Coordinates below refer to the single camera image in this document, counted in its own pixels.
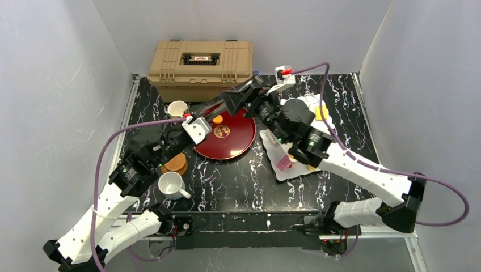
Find small light wooden coaster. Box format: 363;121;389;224
164;153;187;171

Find black tongs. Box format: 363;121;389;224
186;75;265;116

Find orange round cookie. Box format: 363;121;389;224
212;115;223;124

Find pale yellow mug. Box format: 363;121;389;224
167;100;188;118

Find white mug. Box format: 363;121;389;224
158;172;191;201

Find orange square cake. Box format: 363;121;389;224
315;105;329;121

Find pink rectangular cake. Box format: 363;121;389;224
276;155;292;171

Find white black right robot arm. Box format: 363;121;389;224
220;84;426;233

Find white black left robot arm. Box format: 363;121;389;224
43;125;206;271

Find round red tray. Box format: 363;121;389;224
193;108;256;160

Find tan plastic toolbox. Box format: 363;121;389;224
147;40;254;103

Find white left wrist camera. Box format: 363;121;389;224
182;116;212;145

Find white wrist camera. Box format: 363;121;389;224
182;116;212;145
267;65;296;95

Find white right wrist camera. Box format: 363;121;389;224
267;65;296;95

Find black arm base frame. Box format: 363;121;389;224
137;210;361;256

